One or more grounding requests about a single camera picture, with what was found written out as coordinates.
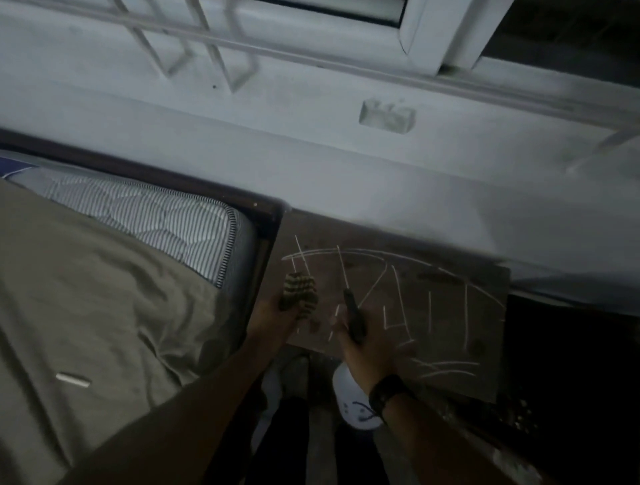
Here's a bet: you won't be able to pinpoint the person's right hand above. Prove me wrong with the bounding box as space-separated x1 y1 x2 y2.
333 305 419 396

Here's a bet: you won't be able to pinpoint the person's left hand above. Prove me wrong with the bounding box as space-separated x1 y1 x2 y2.
246 292 313 350

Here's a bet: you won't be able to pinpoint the checkered cleaning cloth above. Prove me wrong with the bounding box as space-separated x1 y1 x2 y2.
278 272 319 320

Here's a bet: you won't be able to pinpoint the white spray bottle black trigger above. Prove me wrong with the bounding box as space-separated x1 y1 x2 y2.
332 288 386 432

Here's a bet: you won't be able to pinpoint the person's right forearm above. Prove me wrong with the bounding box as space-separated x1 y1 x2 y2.
382 392 516 485

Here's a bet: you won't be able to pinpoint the person's left forearm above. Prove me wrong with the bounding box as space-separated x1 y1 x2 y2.
59 339 286 485

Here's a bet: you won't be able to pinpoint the brown wooden cabinet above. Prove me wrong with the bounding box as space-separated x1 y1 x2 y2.
249 209 511 404

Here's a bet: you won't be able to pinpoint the person's black trouser legs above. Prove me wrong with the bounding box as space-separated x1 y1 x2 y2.
259 397 391 485

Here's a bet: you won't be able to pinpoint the black wristwatch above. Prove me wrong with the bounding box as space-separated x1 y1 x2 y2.
368 373 416 418

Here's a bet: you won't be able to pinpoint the white shoe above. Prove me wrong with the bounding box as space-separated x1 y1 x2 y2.
251 357 311 453

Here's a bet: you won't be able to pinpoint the striped quilted mattress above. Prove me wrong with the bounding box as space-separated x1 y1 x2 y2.
0 149 259 300

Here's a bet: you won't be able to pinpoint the tan bed sheet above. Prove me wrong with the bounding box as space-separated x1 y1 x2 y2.
0 177 236 485

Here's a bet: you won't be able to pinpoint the white chalk piece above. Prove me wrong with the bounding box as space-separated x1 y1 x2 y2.
55 372 93 389

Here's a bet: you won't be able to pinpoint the white wall socket box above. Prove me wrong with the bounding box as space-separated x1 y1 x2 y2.
359 99 417 135

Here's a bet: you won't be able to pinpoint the white barred window frame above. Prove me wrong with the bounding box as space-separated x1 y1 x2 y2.
0 0 640 131

